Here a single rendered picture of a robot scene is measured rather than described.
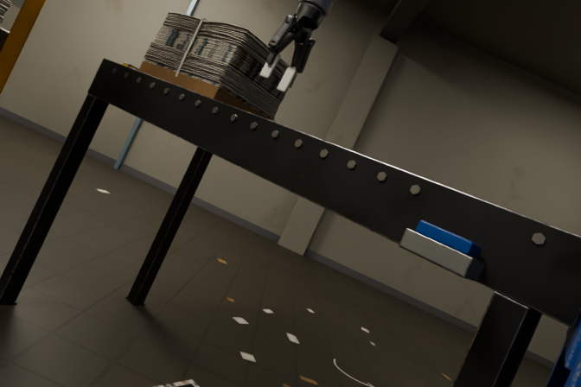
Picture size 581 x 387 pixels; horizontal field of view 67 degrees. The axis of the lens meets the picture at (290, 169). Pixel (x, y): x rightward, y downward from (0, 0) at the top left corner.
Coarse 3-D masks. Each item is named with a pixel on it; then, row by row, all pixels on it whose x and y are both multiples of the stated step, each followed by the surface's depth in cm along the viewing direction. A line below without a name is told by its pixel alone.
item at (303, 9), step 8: (304, 8) 116; (312, 8) 116; (296, 16) 117; (304, 16) 117; (312, 16) 116; (320, 16) 118; (296, 24) 116; (304, 24) 118; (312, 24) 118; (296, 32) 117; (304, 32) 120; (296, 40) 120
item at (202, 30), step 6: (198, 18) 135; (198, 24) 135; (204, 24) 134; (204, 30) 132; (192, 36) 136; (198, 36) 134; (204, 36) 132; (198, 42) 132; (186, 48) 134; (192, 48) 133; (180, 54) 134; (192, 54) 131; (180, 60) 134; (186, 60) 132; (186, 66) 132; (180, 72) 133
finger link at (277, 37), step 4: (292, 16) 114; (284, 20) 115; (292, 20) 114; (284, 24) 114; (288, 24) 114; (292, 24) 114; (280, 28) 114; (284, 28) 114; (288, 28) 113; (276, 32) 114; (280, 32) 114; (284, 32) 113; (288, 32) 114; (276, 36) 114; (280, 36) 113; (284, 36) 114; (272, 40) 113; (276, 40) 113; (280, 40) 113; (268, 44) 114; (276, 44) 112
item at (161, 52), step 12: (168, 12) 144; (168, 24) 142; (180, 24) 139; (192, 24) 136; (156, 36) 144; (168, 36) 140; (180, 36) 137; (156, 48) 141; (168, 48) 138; (180, 48) 136; (156, 60) 140; (168, 60) 136
